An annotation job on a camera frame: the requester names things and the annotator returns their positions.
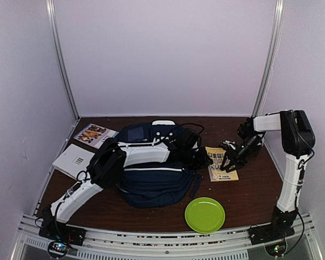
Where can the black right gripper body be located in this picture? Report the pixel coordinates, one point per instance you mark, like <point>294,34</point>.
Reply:
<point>240,157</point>

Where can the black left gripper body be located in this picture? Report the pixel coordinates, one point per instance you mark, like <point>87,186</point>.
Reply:
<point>196,161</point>

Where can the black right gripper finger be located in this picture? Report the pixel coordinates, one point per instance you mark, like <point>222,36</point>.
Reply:
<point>225,162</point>
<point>229,168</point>

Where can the yellow portrait grid booklet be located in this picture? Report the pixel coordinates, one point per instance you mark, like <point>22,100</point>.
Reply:
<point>217,171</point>

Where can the navy blue student backpack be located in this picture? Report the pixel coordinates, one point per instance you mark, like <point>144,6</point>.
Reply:
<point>154,174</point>

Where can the white paperback book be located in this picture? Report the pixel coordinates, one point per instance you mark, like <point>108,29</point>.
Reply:
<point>73,160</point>

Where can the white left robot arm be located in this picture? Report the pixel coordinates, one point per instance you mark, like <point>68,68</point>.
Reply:
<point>102,173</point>

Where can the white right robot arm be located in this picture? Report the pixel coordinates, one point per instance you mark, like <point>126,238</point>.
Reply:
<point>298,140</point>

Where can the green plastic plate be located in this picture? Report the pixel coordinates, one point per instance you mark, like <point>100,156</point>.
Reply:
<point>205,215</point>

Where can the dog cover workbook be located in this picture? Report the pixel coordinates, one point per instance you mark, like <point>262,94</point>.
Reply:
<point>94,135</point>

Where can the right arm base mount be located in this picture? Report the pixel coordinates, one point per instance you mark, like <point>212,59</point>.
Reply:
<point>275,244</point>

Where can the front aluminium rail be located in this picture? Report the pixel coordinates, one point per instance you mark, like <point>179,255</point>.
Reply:
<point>232,243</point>

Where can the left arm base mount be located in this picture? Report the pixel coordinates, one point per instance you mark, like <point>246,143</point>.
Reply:
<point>63,242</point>

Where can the right aluminium frame post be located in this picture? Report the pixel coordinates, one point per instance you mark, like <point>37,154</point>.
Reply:
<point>272,52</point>

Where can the aluminium frame post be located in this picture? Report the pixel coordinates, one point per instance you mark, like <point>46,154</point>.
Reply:
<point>59,56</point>
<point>272,52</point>

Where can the left aluminium frame post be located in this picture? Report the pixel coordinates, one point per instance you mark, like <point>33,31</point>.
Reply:
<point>59,56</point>

